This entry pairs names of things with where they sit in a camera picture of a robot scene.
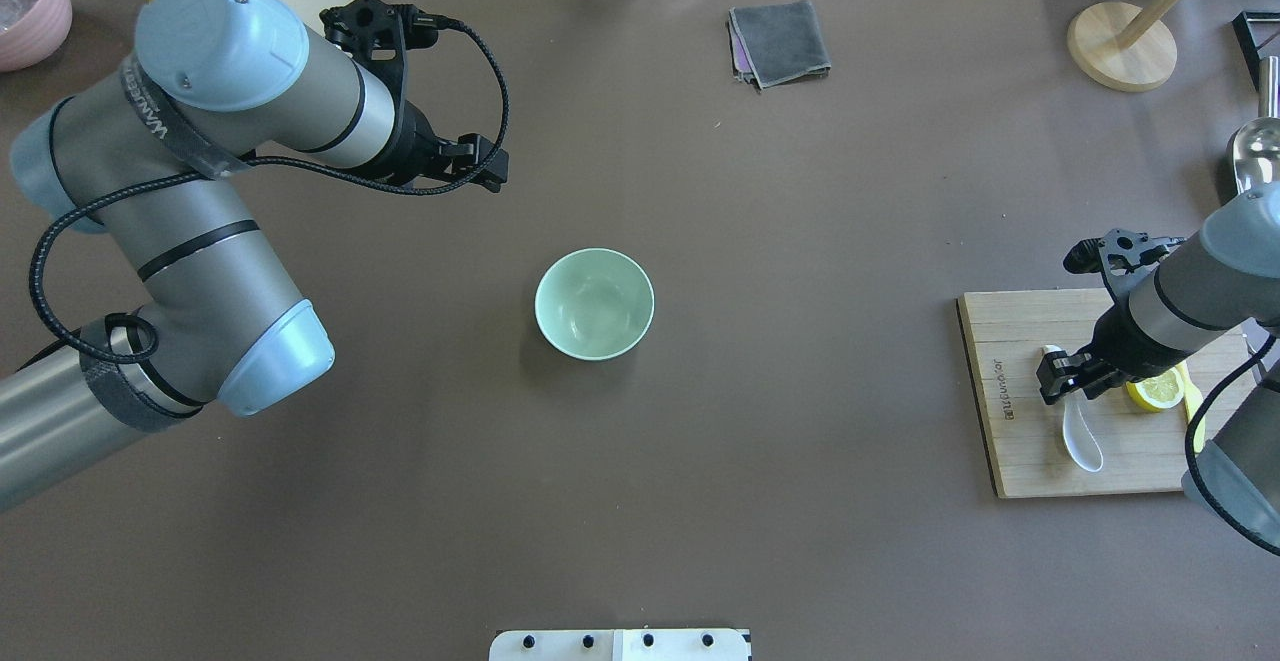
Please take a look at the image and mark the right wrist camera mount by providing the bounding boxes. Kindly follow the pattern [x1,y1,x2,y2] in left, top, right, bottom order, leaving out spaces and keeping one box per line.
[1062,228,1187,300]

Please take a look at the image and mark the white ceramic spoon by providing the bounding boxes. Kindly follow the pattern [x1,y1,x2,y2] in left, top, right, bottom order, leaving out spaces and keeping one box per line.
[1053,391,1105,473]

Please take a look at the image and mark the yellow lemon half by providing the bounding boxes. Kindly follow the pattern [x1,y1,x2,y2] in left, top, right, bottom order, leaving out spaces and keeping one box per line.
[1124,368,1185,412]

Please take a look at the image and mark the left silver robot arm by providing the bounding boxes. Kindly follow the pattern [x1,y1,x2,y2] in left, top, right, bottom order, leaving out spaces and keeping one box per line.
[3,0,508,509]

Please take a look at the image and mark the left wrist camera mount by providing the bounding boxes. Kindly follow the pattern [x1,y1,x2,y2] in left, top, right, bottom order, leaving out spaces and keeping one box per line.
[319,0,442,90]

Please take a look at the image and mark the yellow plastic knife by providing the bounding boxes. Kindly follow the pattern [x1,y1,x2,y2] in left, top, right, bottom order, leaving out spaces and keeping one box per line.
[1175,361,1206,453]

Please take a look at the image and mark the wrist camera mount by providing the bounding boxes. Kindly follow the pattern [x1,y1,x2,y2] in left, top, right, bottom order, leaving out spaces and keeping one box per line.
[1062,228,1187,300]
[319,0,442,90]

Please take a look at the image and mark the wooden mug tree stand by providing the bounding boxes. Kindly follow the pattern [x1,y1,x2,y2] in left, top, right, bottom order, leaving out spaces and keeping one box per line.
[1066,0,1179,94]

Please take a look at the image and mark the metal scoop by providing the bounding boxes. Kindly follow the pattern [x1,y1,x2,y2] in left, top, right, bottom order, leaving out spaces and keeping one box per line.
[1230,56,1279,193]

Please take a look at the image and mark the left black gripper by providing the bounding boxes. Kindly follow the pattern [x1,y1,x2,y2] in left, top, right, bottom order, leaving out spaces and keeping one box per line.
[375,101,509,192]

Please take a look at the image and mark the grey folded cloth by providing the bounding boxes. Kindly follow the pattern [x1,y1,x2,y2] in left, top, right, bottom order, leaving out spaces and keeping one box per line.
[726,0,832,90]

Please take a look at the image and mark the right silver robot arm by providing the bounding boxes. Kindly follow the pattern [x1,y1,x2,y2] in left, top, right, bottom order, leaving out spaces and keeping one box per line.
[1036,183,1279,553]

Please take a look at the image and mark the mint green bowl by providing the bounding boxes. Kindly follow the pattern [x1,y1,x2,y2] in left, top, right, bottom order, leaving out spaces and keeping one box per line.
[532,249,657,363]

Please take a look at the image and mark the bamboo cutting board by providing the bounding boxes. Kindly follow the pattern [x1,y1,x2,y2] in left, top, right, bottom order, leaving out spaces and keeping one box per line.
[957,288,1187,500]

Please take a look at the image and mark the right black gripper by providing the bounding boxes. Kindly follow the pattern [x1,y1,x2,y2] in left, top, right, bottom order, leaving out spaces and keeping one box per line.
[1036,306,1176,406]

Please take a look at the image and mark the pink bowl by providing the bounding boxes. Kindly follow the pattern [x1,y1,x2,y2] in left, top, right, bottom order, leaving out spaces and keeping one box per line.
[1,0,72,73]

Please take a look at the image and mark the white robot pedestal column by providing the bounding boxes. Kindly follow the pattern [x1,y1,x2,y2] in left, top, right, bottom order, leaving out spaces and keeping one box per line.
[488,626,754,660]

